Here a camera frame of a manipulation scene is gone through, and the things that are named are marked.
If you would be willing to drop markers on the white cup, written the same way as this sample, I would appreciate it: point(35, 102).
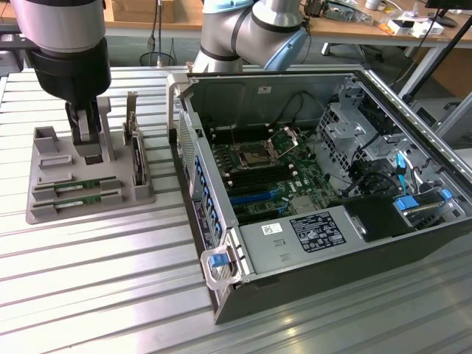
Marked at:
point(373, 4)

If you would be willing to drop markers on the socket locking lever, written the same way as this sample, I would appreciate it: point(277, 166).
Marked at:
point(234, 138)

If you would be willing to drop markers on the metal disk bay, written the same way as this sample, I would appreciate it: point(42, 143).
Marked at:
point(427, 215)

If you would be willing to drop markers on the cardboard box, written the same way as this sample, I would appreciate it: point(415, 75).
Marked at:
point(132, 11)

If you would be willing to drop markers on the grey power supply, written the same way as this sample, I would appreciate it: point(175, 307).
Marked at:
point(265, 250)

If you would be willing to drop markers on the white box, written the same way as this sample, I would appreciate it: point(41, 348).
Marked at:
point(427, 30)

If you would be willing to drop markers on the grey parts rack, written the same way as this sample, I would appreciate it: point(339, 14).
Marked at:
point(144, 193)

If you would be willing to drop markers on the black monitor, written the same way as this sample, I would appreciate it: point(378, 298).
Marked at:
point(446, 20)

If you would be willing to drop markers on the small blue drive latch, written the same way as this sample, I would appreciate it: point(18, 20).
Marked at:
point(446, 194)

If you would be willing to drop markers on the green motherboard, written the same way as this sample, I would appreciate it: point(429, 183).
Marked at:
point(302, 173)

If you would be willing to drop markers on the grey computer case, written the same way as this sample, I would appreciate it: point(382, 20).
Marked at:
point(459, 125)

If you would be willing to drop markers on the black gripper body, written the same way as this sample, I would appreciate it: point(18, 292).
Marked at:
point(73, 73)

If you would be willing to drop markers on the open PC case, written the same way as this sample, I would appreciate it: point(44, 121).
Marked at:
point(368, 269)

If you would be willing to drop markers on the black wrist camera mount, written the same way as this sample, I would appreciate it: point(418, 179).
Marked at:
point(14, 41)

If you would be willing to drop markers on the CPU socket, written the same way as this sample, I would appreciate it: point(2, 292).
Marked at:
point(254, 158)

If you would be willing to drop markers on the blue expansion slot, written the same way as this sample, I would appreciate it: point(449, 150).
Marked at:
point(250, 199)

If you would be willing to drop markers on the wooden desk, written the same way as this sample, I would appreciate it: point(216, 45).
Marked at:
point(350, 27)
point(188, 14)

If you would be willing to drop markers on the blue case release latch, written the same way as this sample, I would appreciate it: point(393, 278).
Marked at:
point(217, 260)

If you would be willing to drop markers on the perforated metal drive cage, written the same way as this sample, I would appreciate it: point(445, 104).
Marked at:
point(343, 129)

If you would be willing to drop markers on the green RAM stick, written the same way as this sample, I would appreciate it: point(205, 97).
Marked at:
point(77, 202)
point(85, 183)

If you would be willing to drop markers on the brown wooden panel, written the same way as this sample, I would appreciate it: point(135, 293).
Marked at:
point(457, 70)

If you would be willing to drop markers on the black tripod pole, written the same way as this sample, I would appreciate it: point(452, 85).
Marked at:
point(440, 58)

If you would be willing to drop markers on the metal socket cover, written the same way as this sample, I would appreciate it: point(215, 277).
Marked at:
point(288, 130)

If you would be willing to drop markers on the blue drive bay latch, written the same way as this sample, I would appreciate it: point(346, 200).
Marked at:
point(405, 204)

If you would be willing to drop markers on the graphics card with metal bracket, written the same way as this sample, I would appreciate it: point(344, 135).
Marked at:
point(137, 158)

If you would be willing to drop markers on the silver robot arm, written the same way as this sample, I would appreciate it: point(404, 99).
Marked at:
point(59, 22)

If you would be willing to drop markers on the silver chipset heatsink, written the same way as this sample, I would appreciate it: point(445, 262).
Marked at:
point(302, 204)

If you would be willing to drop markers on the long black expansion slot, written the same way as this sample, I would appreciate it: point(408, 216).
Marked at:
point(249, 191)
point(258, 215)

